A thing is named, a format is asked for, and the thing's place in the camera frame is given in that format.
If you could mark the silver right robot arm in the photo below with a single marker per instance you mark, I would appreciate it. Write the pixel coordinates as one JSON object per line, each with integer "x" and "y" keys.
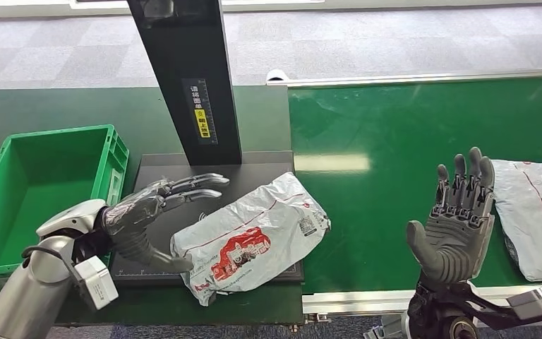
{"x": 439, "y": 309}

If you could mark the clear label pocket on crate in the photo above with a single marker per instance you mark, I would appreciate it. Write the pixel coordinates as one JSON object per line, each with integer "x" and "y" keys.
{"x": 116, "y": 185}

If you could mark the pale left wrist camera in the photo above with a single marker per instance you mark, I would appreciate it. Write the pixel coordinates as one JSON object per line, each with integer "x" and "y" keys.
{"x": 95, "y": 283}

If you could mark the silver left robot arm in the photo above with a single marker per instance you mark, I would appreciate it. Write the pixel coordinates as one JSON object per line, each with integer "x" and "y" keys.
{"x": 32, "y": 290}

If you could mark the grey mailer bag red print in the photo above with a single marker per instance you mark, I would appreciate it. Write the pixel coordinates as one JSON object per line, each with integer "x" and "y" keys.
{"x": 533, "y": 220}
{"x": 252, "y": 234}

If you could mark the black scanner platform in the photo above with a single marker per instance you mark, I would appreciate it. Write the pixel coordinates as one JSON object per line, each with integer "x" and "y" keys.
{"x": 247, "y": 182}

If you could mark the green plastic crate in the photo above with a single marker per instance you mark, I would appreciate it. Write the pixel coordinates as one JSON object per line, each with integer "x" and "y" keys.
{"x": 32, "y": 187}

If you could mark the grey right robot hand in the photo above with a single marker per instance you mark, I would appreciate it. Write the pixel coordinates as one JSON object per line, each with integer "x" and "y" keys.
{"x": 453, "y": 243}

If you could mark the black scanner column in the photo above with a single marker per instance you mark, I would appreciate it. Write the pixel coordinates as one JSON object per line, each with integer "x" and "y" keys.
{"x": 191, "y": 56}

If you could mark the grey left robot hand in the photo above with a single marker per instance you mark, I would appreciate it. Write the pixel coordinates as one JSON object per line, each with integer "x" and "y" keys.
{"x": 130, "y": 220}

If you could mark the green conveyor belt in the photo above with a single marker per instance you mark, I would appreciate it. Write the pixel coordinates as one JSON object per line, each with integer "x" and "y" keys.
{"x": 369, "y": 210}

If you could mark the black yellow column label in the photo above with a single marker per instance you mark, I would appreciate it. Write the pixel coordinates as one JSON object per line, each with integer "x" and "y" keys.
{"x": 200, "y": 112}

